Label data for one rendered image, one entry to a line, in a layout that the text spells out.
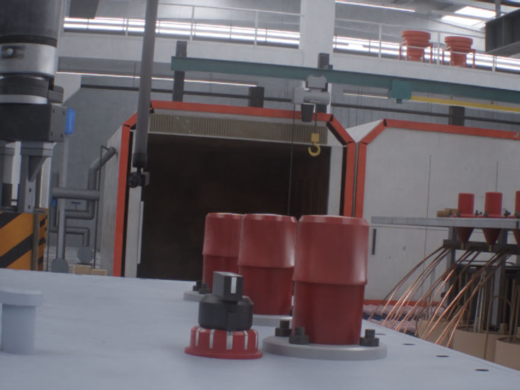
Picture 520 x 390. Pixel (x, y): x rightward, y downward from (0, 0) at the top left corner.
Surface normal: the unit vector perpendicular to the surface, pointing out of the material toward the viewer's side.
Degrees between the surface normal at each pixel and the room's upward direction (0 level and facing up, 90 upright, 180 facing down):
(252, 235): 89
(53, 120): 90
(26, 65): 90
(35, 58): 90
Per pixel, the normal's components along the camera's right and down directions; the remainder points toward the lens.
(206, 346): -0.51, -0.07
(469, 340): -0.84, -0.07
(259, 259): -0.26, -0.05
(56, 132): 0.94, 0.05
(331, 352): 0.03, -0.02
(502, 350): -0.97, -0.07
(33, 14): 0.31, 0.00
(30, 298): 0.69, 0.03
